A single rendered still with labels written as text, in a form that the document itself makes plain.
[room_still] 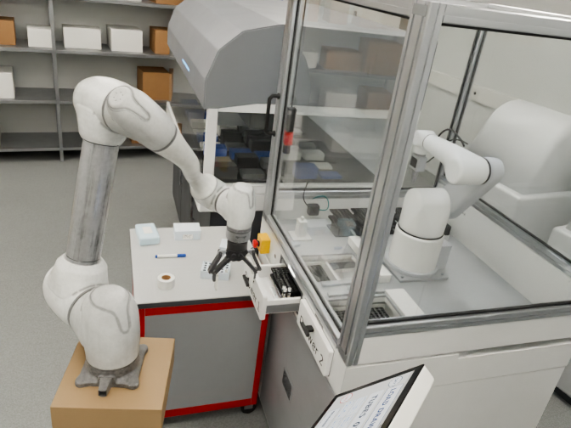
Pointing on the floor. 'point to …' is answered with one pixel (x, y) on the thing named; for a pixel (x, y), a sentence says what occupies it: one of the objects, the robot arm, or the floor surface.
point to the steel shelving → (25, 143)
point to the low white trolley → (200, 323)
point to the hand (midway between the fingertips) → (233, 284)
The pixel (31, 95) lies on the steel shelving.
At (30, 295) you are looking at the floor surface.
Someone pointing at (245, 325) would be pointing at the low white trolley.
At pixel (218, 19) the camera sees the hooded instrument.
